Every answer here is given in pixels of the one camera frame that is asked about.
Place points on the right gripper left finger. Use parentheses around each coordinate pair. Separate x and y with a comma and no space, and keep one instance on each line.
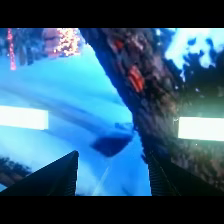
(55,180)

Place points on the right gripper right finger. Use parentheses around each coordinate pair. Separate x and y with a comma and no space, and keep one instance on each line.
(170,181)

